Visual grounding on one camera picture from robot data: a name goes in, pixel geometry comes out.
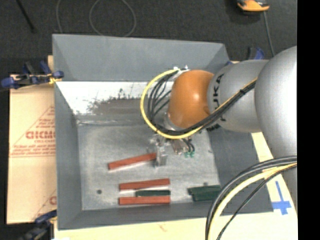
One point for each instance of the red-brown flat block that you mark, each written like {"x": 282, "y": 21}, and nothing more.
{"x": 145, "y": 184}
{"x": 132, "y": 161}
{"x": 145, "y": 200}

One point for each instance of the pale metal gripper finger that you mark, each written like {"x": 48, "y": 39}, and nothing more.
{"x": 162, "y": 156}
{"x": 151, "y": 152}

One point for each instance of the dark green flat block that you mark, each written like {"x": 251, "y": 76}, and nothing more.
{"x": 204, "y": 193}
{"x": 153, "y": 193}

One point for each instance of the grey metal bin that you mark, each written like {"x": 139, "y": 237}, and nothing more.
{"x": 105, "y": 139}

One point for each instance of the brown cardboard board, red print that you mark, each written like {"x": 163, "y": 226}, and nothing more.
{"x": 30, "y": 159}

